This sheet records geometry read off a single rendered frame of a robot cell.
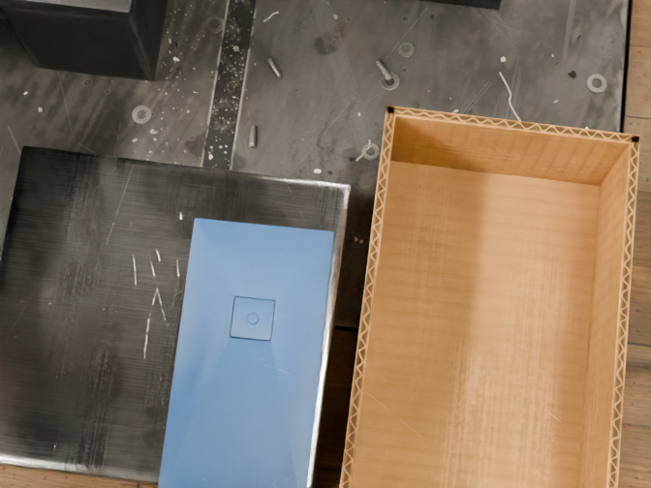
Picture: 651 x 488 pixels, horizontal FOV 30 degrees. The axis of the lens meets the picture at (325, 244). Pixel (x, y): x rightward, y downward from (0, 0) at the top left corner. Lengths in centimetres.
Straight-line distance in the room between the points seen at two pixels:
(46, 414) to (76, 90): 18
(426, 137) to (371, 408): 14
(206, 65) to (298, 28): 5
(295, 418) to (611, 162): 20
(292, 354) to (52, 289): 12
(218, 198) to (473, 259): 13
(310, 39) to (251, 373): 19
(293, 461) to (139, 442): 7
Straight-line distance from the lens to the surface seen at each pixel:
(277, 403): 59
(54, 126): 66
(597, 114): 67
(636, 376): 63
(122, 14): 59
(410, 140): 61
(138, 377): 60
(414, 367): 61
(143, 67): 65
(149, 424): 60
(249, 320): 60
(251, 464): 59
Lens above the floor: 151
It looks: 75 degrees down
